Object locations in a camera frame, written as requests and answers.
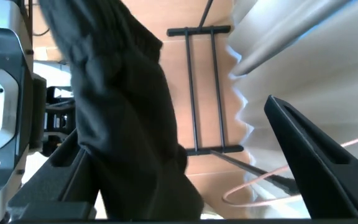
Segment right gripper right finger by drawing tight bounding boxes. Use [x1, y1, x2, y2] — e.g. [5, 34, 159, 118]
[264, 95, 358, 218]

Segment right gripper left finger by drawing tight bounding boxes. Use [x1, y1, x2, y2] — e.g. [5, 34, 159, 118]
[7, 129, 101, 219]

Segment black shorts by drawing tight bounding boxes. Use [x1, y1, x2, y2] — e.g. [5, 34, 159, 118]
[39, 0, 204, 220]

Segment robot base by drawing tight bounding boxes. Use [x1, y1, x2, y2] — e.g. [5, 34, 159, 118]
[0, 0, 77, 224]

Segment black clothes rack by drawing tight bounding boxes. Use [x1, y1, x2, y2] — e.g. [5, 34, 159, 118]
[166, 0, 301, 195]

